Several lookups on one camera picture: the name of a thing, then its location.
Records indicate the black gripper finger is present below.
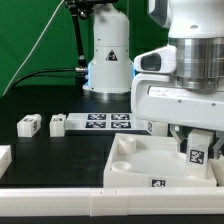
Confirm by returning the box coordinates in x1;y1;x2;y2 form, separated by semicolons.
213;131;224;159

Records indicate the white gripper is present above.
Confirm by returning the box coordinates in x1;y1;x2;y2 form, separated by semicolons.
131;45;224;152

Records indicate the white square tabletop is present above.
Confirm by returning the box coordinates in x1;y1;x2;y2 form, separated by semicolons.
103;133;216;188

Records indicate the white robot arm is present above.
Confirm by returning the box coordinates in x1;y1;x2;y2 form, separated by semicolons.
84;0;224;132

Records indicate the white right obstacle wall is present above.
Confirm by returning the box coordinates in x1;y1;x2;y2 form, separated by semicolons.
210;157;224;187

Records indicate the white obstacle wall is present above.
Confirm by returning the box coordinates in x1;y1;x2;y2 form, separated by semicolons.
0;187;224;217
210;157;224;187
0;145;12;178

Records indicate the white front obstacle wall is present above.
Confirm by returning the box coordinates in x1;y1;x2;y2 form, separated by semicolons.
0;187;224;217

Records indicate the white marker base plate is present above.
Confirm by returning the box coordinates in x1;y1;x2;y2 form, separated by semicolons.
65;113;147;130

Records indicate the black cable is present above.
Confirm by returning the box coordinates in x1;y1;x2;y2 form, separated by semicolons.
11;67;88;90

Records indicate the white left obstacle wall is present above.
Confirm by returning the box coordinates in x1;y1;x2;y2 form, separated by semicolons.
0;145;12;178

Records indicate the white cable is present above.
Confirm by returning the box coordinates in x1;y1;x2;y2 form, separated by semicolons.
1;0;66;98

